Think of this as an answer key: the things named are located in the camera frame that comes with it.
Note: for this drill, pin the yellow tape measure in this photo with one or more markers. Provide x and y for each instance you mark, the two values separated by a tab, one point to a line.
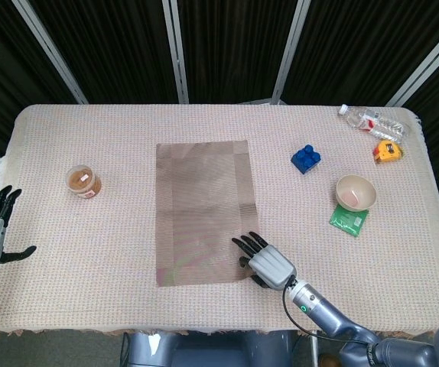
389	152

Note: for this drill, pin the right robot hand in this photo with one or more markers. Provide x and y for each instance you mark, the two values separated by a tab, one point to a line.
273	265

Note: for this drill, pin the light pink bowl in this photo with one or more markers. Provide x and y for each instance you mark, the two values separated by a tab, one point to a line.
356	193

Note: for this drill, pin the clear jar of rubber bands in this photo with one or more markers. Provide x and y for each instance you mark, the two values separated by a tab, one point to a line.
83	183

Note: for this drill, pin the green foil packet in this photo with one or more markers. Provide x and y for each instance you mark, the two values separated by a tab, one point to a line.
347	223

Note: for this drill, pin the blue building block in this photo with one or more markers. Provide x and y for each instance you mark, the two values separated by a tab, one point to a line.
305	160

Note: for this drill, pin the brown round object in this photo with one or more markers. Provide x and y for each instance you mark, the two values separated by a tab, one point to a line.
329	361

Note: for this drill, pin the light brown woven placemat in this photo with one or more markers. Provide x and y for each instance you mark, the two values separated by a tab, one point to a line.
204	199

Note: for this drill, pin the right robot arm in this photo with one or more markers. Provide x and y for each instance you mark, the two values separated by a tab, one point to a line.
334	317

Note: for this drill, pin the clear plastic water bottle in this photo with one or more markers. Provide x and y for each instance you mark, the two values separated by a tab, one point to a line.
372	122

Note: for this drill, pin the grey metal table leg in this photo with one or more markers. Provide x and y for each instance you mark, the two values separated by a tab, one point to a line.
314	346

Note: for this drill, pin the grey metal screen post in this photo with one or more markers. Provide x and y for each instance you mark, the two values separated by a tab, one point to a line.
290	53
176	53
51	53
426	65

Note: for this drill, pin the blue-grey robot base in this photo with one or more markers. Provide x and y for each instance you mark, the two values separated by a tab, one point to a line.
212	351

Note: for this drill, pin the pink woven tablecloth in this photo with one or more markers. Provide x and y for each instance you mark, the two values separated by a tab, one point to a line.
89	267

